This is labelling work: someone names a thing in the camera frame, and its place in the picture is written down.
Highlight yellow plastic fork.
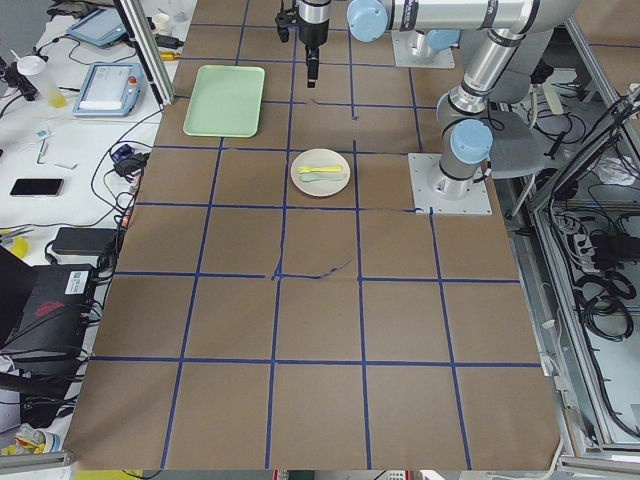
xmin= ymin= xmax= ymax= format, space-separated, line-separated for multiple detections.
xmin=297 ymin=165 xmax=343 ymax=175

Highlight blue teach pendant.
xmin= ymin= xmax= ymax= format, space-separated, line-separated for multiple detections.
xmin=66 ymin=9 xmax=126 ymax=48
xmin=72 ymin=62 xmax=144 ymax=117

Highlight black smartphone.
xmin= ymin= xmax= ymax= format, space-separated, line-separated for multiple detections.
xmin=9 ymin=178 xmax=64 ymax=197

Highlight blue teach pendant near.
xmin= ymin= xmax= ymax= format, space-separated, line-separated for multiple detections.
xmin=72 ymin=62 xmax=144 ymax=117

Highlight aluminium frame post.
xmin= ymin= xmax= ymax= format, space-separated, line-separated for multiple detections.
xmin=114 ymin=0 xmax=175 ymax=106

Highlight cream round plate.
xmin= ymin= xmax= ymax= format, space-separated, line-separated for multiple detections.
xmin=290 ymin=149 xmax=351 ymax=197

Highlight light green plastic spoon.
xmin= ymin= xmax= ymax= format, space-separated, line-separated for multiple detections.
xmin=298 ymin=172 xmax=345 ymax=182

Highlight grey office chair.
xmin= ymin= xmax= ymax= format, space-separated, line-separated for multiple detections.
xmin=479 ymin=69 xmax=547 ymax=179

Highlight black power adapter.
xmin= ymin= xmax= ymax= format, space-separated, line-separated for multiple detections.
xmin=51 ymin=227 xmax=116 ymax=256

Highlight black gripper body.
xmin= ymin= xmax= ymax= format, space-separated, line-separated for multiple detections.
xmin=297 ymin=0 xmax=331 ymax=48

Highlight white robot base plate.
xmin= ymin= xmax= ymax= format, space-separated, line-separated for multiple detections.
xmin=408 ymin=153 xmax=492 ymax=215

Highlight white paper cup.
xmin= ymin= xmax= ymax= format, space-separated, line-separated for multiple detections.
xmin=152 ymin=12 xmax=172 ymax=35

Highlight light green plastic tray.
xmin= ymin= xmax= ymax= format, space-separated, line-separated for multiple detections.
xmin=183 ymin=65 xmax=265 ymax=138

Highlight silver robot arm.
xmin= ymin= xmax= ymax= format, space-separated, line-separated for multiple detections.
xmin=346 ymin=1 xmax=578 ymax=200

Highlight squeeze bottle yellow liquid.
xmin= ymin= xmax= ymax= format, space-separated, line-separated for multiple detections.
xmin=17 ymin=55 xmax=67 ymax=108

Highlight blue teach pendant far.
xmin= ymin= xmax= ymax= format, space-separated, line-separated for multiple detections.
xmin=66 ymin=9 xmax=126 ymax=48

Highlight black computer case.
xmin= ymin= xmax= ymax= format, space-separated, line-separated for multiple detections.
xmin=1 ymin=249 xmax=97 ymax=361

